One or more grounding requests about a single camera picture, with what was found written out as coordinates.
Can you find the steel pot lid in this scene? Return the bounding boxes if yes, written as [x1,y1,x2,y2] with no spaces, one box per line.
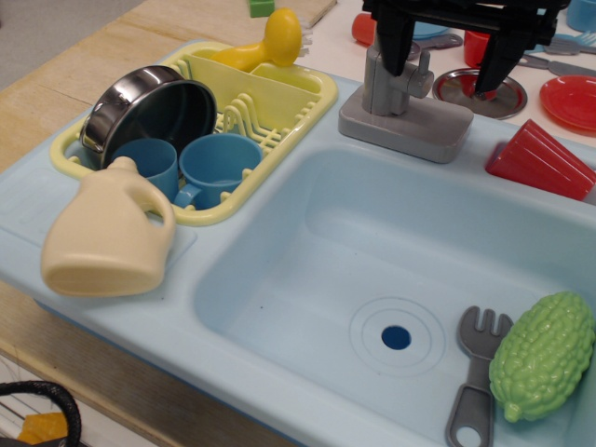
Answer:
[432,68,528,120]

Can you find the yellow dish brush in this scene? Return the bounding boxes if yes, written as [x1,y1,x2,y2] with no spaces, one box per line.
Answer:
[211,7,312,73]

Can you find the red bowl background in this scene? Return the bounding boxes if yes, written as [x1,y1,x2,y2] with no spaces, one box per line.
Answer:
[463,30,490,68]

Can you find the red plastic plate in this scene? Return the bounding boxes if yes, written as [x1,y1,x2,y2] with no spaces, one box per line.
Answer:
[539,74,595,135]

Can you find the blue plate background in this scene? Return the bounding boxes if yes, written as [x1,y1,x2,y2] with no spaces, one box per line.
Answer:
[413,21,450,40]

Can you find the grey toy spatula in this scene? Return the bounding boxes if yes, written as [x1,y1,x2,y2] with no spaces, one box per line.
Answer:
[544,34,595,55]

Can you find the green block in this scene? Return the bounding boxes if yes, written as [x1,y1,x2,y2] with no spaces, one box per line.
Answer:
[248,0,276,19]

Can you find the grey toy fork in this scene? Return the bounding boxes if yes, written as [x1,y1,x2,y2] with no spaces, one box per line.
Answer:
[445,305,513,446]

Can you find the orange paper piece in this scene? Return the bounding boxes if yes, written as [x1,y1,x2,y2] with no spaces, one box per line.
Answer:
[17,413,68,445]

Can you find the blue cup background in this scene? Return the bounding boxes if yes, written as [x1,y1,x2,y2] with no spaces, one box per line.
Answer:
[566,0,596,32]

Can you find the blue cup left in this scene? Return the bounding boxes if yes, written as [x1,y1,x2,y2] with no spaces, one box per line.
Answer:
[113,138,179,202]

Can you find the steel cooking pot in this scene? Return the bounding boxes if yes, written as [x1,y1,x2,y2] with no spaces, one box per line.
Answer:
[79,65,217,168]

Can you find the grey toy spoon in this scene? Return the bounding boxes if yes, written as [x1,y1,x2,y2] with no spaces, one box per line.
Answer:
[518,55,595,77]

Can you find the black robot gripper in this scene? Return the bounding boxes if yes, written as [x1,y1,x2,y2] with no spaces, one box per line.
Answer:
[362,0,569,93]

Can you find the grey toy faucet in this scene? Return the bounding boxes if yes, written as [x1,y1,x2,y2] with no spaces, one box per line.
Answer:
[338,45,474,164]

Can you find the red plastic cup lying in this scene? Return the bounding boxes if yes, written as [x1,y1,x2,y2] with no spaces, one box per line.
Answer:
[485,120,595,201]

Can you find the cream detergent bottle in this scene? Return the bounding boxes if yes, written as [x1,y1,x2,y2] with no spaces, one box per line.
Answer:
[41,157,176,297]

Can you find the red cup background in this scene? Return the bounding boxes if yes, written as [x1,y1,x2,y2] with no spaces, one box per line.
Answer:
[351,12,376,47]

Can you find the black cable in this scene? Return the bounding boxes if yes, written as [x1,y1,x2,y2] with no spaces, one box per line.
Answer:
[0,380,82,447]

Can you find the blue cup with handle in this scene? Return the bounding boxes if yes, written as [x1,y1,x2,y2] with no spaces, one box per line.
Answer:
[174,133,263,210]

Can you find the green bitter melon toy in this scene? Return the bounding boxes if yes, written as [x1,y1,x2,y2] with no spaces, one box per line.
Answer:
[489,291,595,423]

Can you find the light blue toy sink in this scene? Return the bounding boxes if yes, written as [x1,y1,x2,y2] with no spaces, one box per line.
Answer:
[0,38,596,447]

